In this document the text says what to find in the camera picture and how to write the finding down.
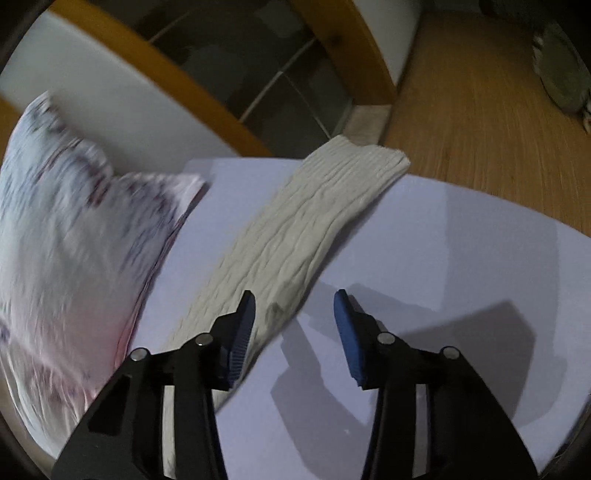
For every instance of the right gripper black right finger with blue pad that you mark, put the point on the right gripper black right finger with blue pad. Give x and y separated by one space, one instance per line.
469 436

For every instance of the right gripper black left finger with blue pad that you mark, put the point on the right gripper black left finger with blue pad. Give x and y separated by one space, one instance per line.
121 434

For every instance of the cream knitted garment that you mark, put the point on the cream knitted garment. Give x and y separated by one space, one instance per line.
278 253

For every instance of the white floral pillow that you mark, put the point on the white floral pillow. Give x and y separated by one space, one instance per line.
80 248

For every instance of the green round object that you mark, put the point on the green round object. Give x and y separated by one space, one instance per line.
564 76

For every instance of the wooden bed frame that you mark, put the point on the wooden bed frame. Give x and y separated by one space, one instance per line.
339 26

